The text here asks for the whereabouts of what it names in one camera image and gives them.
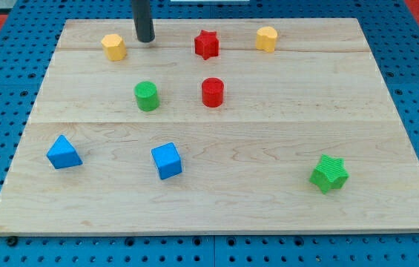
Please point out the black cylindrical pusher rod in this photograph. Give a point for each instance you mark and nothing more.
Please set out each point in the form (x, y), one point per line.
(143, 21)

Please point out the yellow hexagon block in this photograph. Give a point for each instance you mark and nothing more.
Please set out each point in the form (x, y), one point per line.
(113, 46)

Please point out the red star block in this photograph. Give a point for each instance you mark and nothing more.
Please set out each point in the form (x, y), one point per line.
(206, 44)

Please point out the green star block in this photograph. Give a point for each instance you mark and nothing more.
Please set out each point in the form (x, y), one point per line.
(329, 173)

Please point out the green cylinder block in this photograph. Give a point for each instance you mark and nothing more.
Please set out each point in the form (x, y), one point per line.
(146, 94)

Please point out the red cylinder block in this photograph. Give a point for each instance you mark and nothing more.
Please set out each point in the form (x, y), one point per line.
(212, 92)

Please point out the light wooden board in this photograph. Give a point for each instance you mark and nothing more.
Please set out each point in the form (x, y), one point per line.
(245, 164)

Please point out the blue cube block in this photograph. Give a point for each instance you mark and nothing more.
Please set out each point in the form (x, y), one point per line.
(167, 160)

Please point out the blue triangle block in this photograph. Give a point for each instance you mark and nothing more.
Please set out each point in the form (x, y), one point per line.
(62, 154)

